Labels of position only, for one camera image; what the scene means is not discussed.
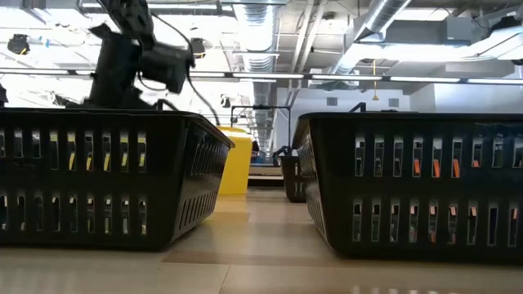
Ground spiral silver air duct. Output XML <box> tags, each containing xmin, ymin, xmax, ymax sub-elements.
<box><xmin>329</xmin><ymin>0</ymin><xmax>412</xmax><ymax>77</ymax></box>

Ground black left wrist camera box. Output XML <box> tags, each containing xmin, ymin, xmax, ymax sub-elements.
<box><xmin>138</xmin><ymin>42</ymin><xmax>196</xmax><ymax>95</ymax></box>

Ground black plastic basket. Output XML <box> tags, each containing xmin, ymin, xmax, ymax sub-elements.
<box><xmin>279</xmin><ymin>154</ymin><xmax>307</xmax><ymax>204</ymax></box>
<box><xmin>0</xmin><ymin>107</ymin><xmax>236</xmax><ymax>251</ymax></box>
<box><xmin>291</xmin><ymin>112</ymin><xmax>523</xmax><ymax>263</ymax></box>

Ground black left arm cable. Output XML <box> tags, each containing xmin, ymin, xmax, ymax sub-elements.
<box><xmin>136</xmin><ymin>11</ymin><xmax>221</xmax><ymax>126</ymax></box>

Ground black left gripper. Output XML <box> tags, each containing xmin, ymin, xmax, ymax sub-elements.
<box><xmin>83</xmin><ymin>23</ymin><xmax>152</xmax><ymax>109</ymax></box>

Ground black ceiling device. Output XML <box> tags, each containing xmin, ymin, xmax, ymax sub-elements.
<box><xmin>190</xmin><ymin>37</ymin><xmax>207</xmax><ymax>58</ymax></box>
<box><xmin>7</xmin><ymin>33</ymin><xmax>30</xmax><ymax>56</ymax></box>

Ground yellow hanging cord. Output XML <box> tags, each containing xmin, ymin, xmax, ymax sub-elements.
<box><xmin>370</xmin><ymin>59</ymin><xmax>380</xmax><ymax>102</ymax></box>

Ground corrugated silver air duct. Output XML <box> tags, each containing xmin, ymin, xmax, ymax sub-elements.
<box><xmin>231</xmin><ymin>0</ymin><xmax>283</xmax><ymax>134</ymax></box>

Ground long ceiling light strip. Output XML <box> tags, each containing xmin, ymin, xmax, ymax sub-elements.
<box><xmin>0</xmin><ymin>67</ymin><xmax>523</xmax><ymax>85</ymax></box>

